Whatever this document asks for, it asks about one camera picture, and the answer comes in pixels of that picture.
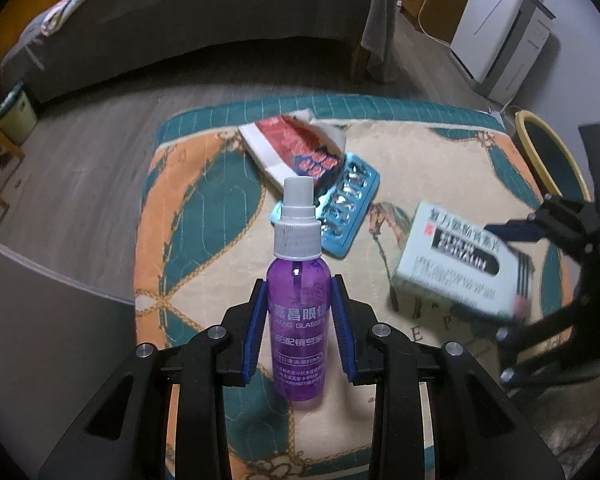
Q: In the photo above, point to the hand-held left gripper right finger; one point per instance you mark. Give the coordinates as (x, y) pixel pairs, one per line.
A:
(342, 332)

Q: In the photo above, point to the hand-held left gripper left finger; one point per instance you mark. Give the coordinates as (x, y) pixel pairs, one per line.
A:
(257, 332)

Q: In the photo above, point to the white air purifier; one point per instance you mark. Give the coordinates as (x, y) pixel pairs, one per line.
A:
(485, 35)

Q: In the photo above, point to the grey bed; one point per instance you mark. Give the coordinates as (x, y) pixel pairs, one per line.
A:
(205, 10)

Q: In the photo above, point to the blue blister pack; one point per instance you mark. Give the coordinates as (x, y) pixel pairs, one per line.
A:
(352, 195)

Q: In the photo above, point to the light grey panel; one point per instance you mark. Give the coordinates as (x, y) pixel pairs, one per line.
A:
(40, 335)

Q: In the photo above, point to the white medicine box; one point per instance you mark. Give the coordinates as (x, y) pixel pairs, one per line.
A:
(450, 260)

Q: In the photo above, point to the patterned quilted mat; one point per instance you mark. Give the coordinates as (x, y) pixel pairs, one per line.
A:
(205, 240)

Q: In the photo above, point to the red and white snack packet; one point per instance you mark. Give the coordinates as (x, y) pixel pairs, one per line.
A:
(285, 140)

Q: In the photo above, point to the purple spray bottle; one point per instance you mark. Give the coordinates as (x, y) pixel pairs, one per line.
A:
(297, 300)

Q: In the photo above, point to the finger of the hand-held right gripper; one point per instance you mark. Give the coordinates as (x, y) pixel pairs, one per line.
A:
(555, 327)
(517, 231)

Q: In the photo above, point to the white bin with green rim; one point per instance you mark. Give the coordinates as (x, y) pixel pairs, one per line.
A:
(17, 117)

